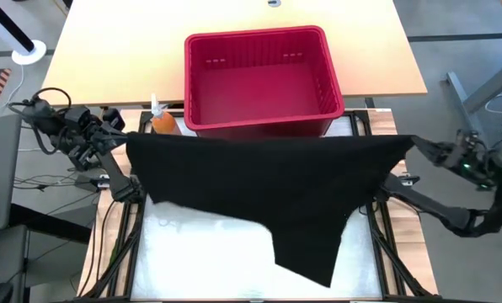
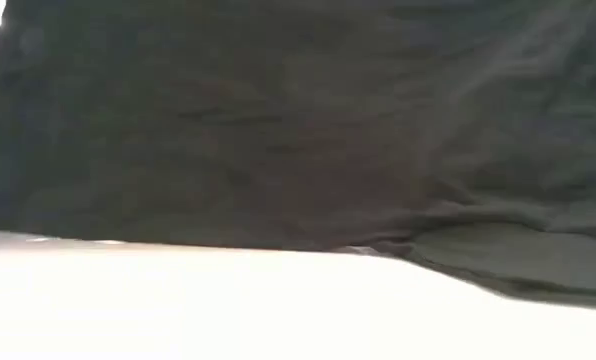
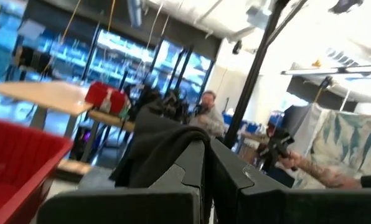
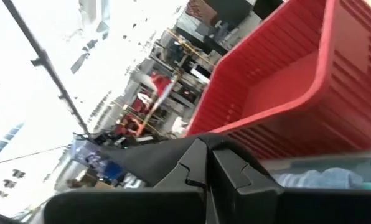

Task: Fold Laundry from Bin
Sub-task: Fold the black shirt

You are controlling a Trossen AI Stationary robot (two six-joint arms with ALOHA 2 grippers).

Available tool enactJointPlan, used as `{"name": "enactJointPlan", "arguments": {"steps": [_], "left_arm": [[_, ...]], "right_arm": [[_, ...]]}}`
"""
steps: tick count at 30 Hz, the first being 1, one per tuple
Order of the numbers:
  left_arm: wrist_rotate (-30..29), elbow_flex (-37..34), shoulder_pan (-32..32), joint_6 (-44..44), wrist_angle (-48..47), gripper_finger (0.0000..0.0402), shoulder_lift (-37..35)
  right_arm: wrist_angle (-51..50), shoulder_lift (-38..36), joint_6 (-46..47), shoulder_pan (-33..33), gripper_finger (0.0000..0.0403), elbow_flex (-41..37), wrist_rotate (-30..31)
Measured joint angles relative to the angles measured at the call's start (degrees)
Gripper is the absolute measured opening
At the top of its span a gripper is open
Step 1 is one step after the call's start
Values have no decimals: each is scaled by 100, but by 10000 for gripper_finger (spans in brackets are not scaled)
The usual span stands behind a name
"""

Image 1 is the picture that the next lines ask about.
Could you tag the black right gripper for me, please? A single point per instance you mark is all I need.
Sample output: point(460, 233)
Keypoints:
point(466, 153)

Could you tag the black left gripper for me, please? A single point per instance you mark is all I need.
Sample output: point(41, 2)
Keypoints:
point(82, 136)

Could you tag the black garment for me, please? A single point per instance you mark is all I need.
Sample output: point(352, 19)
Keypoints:
point(276, 189)

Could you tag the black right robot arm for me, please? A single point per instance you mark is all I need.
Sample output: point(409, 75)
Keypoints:
point(444, 210)

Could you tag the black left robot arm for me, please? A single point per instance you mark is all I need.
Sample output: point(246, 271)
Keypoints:
point(116, 177)

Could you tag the red plastic laundry bin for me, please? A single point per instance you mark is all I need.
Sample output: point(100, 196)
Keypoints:
point(259, 84)

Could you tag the orange spray bottle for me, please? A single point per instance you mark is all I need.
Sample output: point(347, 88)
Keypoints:
point(163, 122)

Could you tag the grey metal table leg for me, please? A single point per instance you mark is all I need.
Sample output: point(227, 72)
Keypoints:
point(478, 90)

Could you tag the large tan wooden desk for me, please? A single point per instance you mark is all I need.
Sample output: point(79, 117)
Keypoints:
point(120, 50)

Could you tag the white pole stand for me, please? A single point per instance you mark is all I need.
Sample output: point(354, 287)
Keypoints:
point(28, 52)

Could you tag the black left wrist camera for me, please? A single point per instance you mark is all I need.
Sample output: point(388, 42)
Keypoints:
point(114, 120)

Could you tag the silver aluminium rail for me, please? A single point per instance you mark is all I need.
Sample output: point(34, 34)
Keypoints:
point(406, 180)
point(103, 182)

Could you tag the black aluminium table frame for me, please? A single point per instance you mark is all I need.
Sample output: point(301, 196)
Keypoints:
point(381, 261)

